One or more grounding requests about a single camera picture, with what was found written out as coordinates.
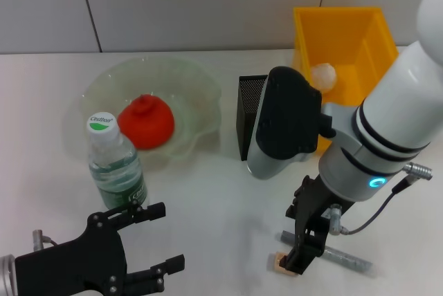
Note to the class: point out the yellow plastic bin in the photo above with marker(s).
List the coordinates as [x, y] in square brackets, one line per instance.
[332, 36]

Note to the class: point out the clear bottle with green label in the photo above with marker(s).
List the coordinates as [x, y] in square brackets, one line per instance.
[116, 171]

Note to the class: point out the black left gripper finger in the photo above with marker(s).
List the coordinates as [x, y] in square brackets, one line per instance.
[154, 211]
[174, 263]

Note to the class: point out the black mesh pen holder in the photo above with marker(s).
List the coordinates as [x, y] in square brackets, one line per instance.
[247, 119]

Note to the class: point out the beige eraser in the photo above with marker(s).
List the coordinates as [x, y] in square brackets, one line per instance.
[278, 261]

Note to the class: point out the grey marker pen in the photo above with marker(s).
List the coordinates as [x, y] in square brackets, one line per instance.
[346, 258]

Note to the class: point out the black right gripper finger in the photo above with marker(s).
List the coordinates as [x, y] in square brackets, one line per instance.
[308, 247]

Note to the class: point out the wavy green glass fruit plate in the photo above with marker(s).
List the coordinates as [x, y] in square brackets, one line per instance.
[197, 102]

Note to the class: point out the red-orange toy fruit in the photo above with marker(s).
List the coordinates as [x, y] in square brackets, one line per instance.
[145, 126]

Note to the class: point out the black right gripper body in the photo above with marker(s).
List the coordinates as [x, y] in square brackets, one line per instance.
[315, 206]

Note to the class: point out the white paper ball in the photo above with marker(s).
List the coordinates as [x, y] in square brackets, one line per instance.
[323, 76]

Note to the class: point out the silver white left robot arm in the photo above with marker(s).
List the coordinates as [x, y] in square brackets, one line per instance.
[7, 275]

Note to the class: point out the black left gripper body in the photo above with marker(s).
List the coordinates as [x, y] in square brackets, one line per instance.
[76, 268]

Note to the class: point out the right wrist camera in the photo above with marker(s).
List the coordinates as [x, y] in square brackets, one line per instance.
[287, 119]

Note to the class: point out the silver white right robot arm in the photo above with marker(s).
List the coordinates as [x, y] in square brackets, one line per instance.
[387, 119]

